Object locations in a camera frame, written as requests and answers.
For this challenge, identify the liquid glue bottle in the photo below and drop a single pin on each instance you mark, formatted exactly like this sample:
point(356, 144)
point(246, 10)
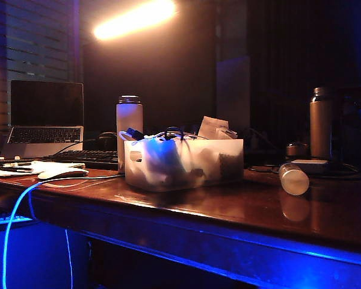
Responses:
point(293, 179)

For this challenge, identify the translucent plastic storage box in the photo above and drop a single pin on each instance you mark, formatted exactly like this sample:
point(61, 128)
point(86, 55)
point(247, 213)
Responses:
point(198, 168)

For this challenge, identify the blue plug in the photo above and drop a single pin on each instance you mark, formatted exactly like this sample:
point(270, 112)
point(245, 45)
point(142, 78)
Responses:
point(134, 134)

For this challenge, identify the white water bottle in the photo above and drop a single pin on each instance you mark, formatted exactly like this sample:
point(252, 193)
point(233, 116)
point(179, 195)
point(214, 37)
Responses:
point(129, 120)

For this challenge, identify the dark round object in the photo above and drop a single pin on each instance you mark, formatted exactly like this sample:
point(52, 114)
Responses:
point(108, 141)

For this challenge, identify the black keyboard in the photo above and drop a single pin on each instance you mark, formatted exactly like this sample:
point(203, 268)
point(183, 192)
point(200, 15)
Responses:
point(84, 158)

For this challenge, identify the small metal cup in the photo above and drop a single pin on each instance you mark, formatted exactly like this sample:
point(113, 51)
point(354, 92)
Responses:
point(298, 149)

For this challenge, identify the white computer mouse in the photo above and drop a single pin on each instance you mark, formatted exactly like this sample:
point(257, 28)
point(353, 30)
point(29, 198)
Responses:
point(63, 173)

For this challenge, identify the bright tube light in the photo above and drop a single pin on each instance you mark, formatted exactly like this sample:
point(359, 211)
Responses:
point(135, 19)

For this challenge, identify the white power adapter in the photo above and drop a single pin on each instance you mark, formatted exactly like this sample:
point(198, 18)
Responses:
point(316, 165)

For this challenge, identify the white paper sheets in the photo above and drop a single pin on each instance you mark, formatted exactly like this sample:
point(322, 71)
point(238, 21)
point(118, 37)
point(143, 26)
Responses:
point(45, 166)

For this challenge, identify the brown metal thermos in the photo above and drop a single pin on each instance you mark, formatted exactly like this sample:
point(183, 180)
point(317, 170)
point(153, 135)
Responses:
point(320, 126)

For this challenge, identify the silver laptop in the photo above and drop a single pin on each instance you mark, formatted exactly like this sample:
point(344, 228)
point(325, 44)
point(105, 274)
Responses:
point(45, 105)

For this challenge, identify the black pen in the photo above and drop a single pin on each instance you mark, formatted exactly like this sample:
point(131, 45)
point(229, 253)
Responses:
point(15, 169)

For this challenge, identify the slatted window blind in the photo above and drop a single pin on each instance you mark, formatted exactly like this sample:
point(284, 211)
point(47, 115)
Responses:
point(36, 45)

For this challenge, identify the backlit keyboard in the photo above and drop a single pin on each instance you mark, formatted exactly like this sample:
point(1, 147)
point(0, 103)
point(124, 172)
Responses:
point(3, 219)

